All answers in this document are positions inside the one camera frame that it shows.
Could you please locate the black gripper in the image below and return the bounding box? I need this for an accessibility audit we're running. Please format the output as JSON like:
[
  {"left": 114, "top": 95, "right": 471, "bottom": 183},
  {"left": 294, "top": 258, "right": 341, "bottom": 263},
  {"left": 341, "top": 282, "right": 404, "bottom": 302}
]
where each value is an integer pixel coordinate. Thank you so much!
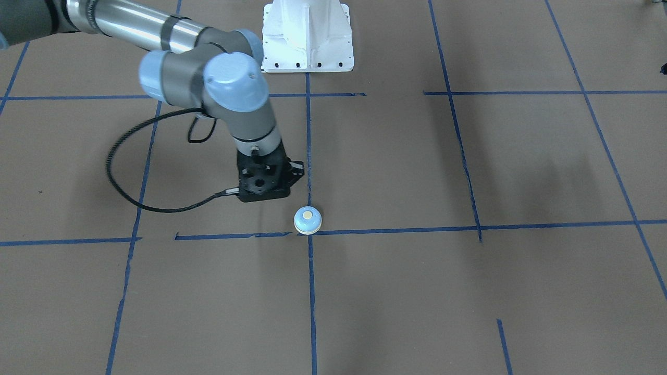
[{"left": 237, "top": 142, "right": 288, "bottom": 172}]

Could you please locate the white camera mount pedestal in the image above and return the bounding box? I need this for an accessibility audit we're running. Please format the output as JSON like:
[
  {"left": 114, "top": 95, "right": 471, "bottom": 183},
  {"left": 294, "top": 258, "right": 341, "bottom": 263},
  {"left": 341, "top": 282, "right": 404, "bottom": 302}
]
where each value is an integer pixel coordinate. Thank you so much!
[{"left": 262, "top": 1, "right": 355, "bottom": 73}]

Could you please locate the black camera cable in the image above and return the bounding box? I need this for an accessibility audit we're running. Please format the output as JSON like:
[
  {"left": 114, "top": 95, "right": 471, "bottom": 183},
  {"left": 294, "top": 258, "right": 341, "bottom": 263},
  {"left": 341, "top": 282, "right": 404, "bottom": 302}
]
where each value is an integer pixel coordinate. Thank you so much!
[{"left": 106, "top": 107, "right": 241, "bottom": 214}]

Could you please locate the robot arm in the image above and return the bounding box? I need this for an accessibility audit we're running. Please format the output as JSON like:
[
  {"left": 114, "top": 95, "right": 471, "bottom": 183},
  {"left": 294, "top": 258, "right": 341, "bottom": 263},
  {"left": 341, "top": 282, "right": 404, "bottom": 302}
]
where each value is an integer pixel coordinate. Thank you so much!
[{"left": 1, "top": 1, "right": 290, "bottom": 169}]

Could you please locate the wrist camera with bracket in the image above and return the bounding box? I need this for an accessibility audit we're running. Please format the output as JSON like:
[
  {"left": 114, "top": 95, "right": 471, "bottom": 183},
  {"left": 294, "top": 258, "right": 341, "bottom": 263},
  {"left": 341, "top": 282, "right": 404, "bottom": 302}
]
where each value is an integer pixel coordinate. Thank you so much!
[{"left": 238, "top": 158, "right": 305, "bottom": 203}]

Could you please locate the light blue desk bell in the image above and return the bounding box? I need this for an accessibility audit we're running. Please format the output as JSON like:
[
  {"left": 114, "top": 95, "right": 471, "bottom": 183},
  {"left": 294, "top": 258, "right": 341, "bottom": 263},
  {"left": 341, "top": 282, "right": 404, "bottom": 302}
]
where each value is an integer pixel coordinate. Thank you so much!
[{"left": 293, "top": 206, "right": 323, "bottom": 235}]

